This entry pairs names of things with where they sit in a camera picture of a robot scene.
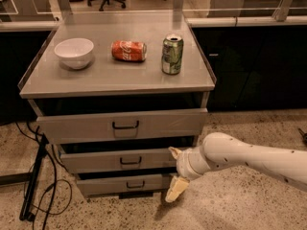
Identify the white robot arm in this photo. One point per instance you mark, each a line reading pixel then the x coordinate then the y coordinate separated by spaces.
pixel 219 151

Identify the crushed red cola can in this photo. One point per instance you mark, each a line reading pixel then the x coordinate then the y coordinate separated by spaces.
pixel 129 50

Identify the white ceramic bowl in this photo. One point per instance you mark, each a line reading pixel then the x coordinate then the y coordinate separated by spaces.
pixel 75 53

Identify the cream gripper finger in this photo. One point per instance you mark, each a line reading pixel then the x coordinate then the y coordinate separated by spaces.
pixel 175 152
pixel 177 186

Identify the green soda can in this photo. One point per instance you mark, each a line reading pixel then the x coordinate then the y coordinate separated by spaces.
pixel 172 51

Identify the black metal stand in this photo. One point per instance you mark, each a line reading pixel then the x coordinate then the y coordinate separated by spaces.
pixel 25 213

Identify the dark low cabinet right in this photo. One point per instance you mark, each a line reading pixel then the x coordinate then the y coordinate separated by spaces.
pixel 256 67

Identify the grey drawer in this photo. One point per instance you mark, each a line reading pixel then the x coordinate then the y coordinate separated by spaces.
pixel 126 184
pixel 121 160
pixel 83 128

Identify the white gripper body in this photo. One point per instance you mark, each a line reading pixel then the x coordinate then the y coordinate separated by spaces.
pixel 183 164

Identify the grey drawer cabinet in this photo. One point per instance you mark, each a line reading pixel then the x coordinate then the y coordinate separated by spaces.
pixel 109 85

